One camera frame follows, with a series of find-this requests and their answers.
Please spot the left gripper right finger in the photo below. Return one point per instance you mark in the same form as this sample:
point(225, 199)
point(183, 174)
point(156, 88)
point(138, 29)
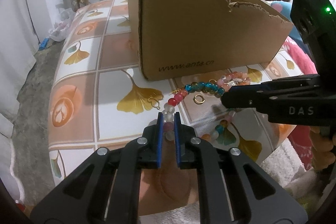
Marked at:
point(232, 188)

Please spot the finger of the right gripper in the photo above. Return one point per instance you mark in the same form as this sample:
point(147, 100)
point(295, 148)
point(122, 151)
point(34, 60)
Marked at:
point(290, 82)
point(266, 100)

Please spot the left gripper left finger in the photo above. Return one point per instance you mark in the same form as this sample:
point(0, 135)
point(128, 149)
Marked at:
point(104, 188)

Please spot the person's right hand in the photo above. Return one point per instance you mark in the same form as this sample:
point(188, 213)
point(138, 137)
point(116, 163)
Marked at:
point(321, 149)

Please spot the blue plush toy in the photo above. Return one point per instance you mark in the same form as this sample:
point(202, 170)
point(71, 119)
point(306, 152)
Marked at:
point(284, 8)

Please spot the patterned ginkgo table cloth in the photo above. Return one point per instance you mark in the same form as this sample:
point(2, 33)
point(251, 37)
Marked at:
point(99, 99)

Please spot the gold swirl earring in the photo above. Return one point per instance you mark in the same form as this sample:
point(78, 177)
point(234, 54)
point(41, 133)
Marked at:
point(154, 103)

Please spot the brown cardboard box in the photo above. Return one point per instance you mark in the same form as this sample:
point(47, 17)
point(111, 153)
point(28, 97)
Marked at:
point(178, 38)

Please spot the white plastic bag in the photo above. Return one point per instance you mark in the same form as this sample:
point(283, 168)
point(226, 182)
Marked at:
point(62, 25)

